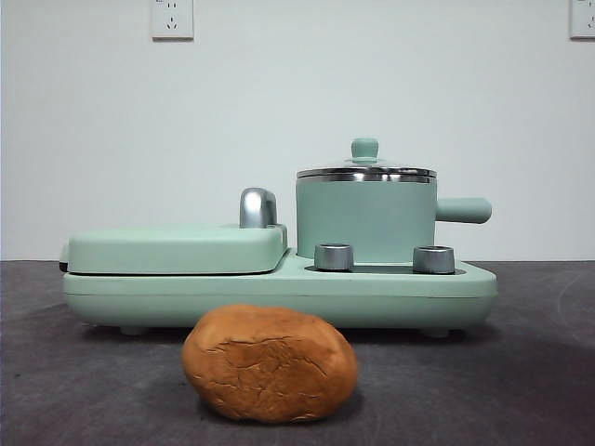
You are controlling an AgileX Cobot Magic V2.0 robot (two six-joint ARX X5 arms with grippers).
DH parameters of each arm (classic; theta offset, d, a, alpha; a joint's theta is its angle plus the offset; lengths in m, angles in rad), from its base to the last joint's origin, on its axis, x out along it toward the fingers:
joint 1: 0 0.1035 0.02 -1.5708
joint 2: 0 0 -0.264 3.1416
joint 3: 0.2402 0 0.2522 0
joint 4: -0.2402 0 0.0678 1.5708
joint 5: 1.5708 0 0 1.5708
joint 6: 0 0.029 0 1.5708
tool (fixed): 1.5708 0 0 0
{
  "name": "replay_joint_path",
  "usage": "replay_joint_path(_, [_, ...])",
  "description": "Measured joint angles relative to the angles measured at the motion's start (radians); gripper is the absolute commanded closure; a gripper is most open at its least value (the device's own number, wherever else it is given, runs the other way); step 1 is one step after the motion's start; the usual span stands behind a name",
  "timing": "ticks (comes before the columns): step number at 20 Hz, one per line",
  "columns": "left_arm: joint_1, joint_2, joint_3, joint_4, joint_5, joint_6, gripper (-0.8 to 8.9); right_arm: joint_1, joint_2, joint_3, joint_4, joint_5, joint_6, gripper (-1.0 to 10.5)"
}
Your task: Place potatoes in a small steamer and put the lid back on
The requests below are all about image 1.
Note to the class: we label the white wall socket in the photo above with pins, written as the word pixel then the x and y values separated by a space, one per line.
pixel 172 21
pixel 583 18

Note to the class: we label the silver control knob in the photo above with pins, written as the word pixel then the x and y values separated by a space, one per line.
pixel 334 258
pixel 433 260

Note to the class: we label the mint green breakfast machine base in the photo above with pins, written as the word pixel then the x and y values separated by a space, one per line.
pixel 279 302

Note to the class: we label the mint green griddle cover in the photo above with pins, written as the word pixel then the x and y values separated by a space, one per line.
pixel 176 248

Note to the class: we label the brown potato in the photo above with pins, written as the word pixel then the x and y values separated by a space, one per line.
pixel 269 367

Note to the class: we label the glass lid with green knob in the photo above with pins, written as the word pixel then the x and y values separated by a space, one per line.
pixel 366 148

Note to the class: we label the mint green steamer pot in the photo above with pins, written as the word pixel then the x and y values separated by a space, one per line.
pixel 367 213

